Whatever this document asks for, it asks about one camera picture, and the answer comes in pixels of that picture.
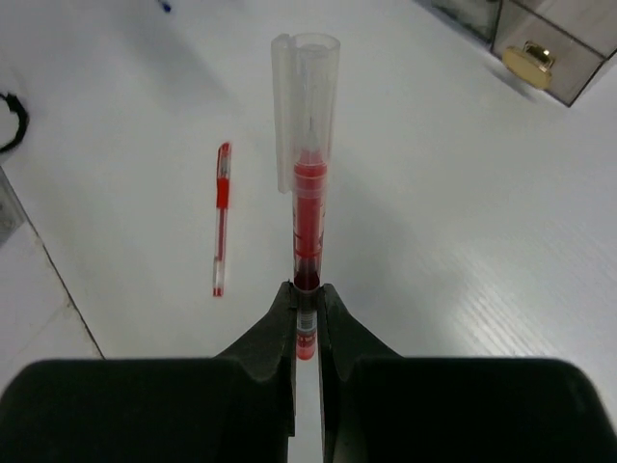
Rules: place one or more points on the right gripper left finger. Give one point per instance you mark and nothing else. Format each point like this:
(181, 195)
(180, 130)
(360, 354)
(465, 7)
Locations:
(237, 406)

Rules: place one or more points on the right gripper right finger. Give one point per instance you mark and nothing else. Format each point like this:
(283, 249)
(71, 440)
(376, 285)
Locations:
(380, 406)

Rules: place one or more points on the red gel pen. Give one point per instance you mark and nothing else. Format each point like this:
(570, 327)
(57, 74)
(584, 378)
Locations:
(222, 202)

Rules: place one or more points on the transparent tiered desk organizer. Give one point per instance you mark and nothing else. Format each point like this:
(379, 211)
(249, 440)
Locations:
(477, 16)

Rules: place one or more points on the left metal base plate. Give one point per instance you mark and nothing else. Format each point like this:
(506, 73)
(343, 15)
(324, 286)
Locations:
(11, 211)

